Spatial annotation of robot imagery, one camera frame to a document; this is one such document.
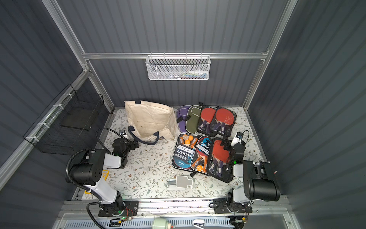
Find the pale green round canister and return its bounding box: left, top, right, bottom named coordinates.
left=152, top=218, right=175, bottom=229

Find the black wire wall basket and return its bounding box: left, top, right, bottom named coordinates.
left=23, top=88, right=109, bottom=156

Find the red paddle case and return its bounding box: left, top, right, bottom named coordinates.
left=207, top=138, right=233, bottom=183
left=210, top=106, right=237, bottom=138

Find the Deerway ping pong set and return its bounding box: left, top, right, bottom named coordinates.
left=172, top=134, right=199, bottom=171

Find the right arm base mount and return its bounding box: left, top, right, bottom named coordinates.
left=209, top=198, right=253, bottom=214

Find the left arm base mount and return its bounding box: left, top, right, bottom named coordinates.
left=98, top=201, right=139, bottom=217

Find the olive green paddle case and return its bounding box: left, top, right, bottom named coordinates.
left=185, top=105, right=202, bottom=134

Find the black paddle case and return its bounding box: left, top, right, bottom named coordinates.
left=197, top=105, right=216, bottom=137

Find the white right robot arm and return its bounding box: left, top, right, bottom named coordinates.
left=226, top=141, right=281, bottom=205

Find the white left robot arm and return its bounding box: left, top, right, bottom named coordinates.
left=66, top=137, right=139, bottom=205

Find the floral table mat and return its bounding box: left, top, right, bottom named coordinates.
left=106, top=106, right=265, bottom=199

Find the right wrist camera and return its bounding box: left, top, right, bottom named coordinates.
left=231, top=132, right=244, bottom=146

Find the black corrugated cable conduit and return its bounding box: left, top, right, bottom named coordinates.
left=65, top=128, right=124, bottom=229

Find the white wire mesh basket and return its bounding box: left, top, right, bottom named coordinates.
left=145, top=56, right=211, bottom=81

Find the red ping pong paddle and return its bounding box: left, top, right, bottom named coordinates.
left=199, top=107, right=216, bottom=129

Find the grey plastic bracket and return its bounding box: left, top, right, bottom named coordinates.
left=166, top=176, right=193, bottom=189

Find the beige canvas tote bag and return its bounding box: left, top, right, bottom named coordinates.
left=124, top=100, right=177, bottom=145

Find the purple paddle case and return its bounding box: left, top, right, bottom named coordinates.
left=176, top=105, right=192, bottom=134

